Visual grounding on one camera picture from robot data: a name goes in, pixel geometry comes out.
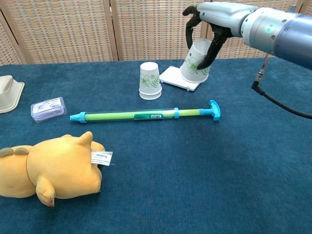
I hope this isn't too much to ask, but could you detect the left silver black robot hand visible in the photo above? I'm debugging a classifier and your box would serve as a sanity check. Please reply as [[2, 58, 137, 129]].
[[182, 1, 259, 71]]

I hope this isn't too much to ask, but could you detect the white paper cup green print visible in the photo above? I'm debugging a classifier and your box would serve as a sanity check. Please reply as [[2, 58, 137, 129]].
[[138, 61, 163, 95], [138, 87, 162, 100], [180, 39, 213, 83]]

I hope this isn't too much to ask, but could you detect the flat white plastic box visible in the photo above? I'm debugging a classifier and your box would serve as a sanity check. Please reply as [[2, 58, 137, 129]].
[[158, 65, 205, 93]]

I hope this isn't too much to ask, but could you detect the green blue toy water pump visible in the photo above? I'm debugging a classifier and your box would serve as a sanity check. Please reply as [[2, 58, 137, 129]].
[[69, 99, 222, 124]]

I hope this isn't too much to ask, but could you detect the blue felt table cover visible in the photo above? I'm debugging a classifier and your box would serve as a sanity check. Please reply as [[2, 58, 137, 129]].
[[0, 56, 312, 234]]

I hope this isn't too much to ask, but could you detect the clear plastic clip box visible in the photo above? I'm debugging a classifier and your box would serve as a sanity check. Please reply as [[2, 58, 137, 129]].
[[30, 97, 67, 124]]

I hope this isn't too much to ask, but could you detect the yellow plush duck toy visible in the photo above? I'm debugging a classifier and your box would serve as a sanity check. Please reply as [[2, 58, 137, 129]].
[[0, 131, 114, 208]]

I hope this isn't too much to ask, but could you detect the beige pulp food container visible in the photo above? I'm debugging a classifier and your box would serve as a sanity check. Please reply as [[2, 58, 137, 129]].
[[0, 75, 25, 115]]

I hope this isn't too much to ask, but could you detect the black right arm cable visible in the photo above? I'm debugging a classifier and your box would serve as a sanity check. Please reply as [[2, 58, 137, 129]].
[[251, 54, 312, 120]]

